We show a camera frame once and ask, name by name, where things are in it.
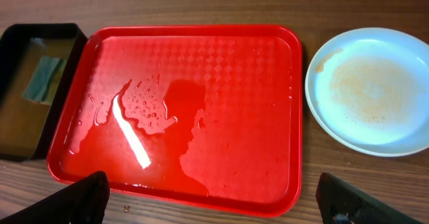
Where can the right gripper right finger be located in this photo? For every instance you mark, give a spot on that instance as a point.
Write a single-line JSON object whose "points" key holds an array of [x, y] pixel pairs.
{"points": [[340, 202]]}

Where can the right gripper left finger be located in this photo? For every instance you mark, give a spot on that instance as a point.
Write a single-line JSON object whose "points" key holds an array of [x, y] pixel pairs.
{"points": [[84, 201]]}

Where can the white plate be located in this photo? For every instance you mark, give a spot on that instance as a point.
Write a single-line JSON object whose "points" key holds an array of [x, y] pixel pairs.
{"points": [[373, 121], [372, 57]]}

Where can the green yellow sponge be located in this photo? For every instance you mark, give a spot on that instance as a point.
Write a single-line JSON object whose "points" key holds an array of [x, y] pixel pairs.
{"points": [[45, 80]]}

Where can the black water tray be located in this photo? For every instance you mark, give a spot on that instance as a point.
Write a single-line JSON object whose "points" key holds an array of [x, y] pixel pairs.
{"points": [[27, 128]]}

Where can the red plastic tray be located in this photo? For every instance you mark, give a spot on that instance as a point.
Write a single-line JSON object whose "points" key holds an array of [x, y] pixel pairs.
{"points": [[207, 115]]}

